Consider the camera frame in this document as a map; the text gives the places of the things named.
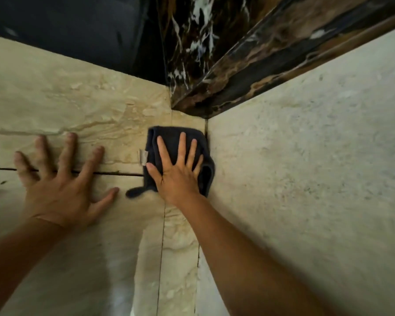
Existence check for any person's right hand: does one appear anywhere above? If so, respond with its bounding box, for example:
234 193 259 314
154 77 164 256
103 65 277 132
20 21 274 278
146 132 204 205

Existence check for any person's left hand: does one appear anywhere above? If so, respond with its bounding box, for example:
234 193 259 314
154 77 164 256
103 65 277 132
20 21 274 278
13 132 120 229

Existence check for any dark blue cleaning cloth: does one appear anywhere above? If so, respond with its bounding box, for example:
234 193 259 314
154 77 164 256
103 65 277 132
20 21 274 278
125 126 216 199

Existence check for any person's right forearm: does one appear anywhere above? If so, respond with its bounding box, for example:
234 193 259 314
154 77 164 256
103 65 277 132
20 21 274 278
171 193 341 316

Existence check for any person's left forearm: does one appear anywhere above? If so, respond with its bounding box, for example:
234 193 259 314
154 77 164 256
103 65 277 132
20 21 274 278
0 216 68 316

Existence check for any dark marble ledge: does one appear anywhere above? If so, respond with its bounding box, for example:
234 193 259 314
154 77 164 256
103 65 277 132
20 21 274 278
156 0 395 119

